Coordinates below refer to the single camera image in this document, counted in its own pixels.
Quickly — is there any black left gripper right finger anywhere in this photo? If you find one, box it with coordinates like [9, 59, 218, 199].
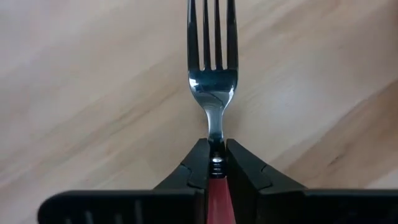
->
[226, 139, 398, 224]

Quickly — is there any red handled metal fork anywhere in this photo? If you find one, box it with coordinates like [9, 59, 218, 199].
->
[186, 0, 239, 224]

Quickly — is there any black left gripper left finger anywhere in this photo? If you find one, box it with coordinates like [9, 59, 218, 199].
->
[37, 139, 211, 224]

